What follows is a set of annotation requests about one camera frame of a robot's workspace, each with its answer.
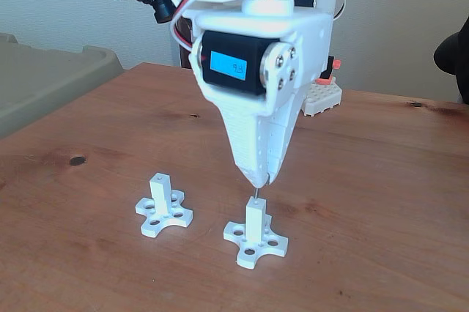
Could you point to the small metal screw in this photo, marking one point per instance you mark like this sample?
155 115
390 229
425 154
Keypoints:
256 193

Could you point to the orange and black table clamp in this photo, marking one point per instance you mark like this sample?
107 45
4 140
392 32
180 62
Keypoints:
336 64

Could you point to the beige plastic bin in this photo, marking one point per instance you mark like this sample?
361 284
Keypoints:
44 77

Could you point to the person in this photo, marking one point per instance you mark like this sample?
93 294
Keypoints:
454 55

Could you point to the brown wooden post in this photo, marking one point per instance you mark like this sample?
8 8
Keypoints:
184 57

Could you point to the white cross-base post stand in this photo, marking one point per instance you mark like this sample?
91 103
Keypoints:
254 220
161 195

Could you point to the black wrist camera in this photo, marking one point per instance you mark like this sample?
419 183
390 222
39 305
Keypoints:
161 8

